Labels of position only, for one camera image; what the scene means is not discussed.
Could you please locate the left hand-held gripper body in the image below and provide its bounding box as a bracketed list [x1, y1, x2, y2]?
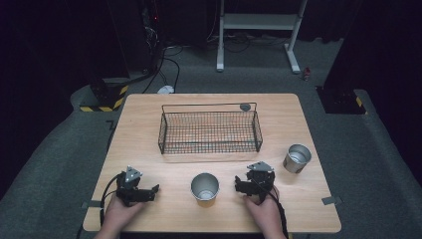
[114, 164, 157, 207]

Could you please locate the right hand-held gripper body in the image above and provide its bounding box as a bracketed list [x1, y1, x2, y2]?
[239, 160, 277, 203]

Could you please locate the orange cup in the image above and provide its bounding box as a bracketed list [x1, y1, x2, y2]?
[190, 172, 221, 209]

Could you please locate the silver metal cup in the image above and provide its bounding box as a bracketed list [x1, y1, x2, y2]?
[282, 142, 313, 174]

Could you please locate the black wire mesh basket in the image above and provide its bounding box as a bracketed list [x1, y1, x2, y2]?
[157, 102, 264, 155]

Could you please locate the person's left hand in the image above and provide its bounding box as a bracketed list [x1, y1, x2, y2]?
[105, 194, 147, 233]

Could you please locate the person's right hand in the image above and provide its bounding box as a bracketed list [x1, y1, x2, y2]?
[243, 186, 283, 235]

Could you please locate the yellow-black striped stand base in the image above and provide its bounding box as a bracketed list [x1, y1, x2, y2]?
[79, 77, 129, 114]

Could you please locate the black stand base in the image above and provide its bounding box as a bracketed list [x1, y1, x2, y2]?
[316, 85, 368, 116]

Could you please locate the dark equipment rack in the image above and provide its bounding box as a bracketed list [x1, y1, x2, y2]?
[138, 0, 167, 76]

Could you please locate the white metal stand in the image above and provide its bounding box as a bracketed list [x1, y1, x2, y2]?
[216, 0, 309, 75]

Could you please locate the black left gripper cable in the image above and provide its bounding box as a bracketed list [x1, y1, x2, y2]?
[99, 172, 127, 227]

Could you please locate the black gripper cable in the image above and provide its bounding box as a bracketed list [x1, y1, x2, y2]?
[99, 172, 127, 227]
[252, 178, 291, 239]

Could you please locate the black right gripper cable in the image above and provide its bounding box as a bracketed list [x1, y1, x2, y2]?
[252, 178, 291, 239]

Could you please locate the black floor cable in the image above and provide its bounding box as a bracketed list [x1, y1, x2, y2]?
[142, 46, 184, 95]

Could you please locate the black floor cables bundle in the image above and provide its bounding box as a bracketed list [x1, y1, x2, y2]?
[206, 31, 291, 54]

